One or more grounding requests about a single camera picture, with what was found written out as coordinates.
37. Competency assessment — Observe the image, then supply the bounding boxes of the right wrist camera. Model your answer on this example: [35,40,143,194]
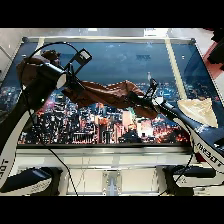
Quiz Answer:
[145,78,160,100]

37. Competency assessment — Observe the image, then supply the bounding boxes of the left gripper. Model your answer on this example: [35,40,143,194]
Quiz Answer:
[65,75,89,99]

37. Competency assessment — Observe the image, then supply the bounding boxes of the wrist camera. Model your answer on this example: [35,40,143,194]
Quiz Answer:
[145,78,160,100]
[67,48,93,76]

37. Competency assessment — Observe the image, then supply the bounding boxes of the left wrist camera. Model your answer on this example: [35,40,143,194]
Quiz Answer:
[67,48,93,76]

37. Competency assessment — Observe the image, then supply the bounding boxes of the silver frame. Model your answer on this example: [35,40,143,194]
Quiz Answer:
[0,34,224,197]

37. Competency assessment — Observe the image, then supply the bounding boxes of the cream garment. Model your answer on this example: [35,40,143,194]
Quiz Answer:
[176,97,220,130]

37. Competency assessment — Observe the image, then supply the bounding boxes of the brown shirt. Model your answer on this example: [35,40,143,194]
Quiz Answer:
[61,79,160,120]

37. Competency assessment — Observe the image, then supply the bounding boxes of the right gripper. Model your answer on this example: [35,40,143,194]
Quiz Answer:
[127,91,158,113]

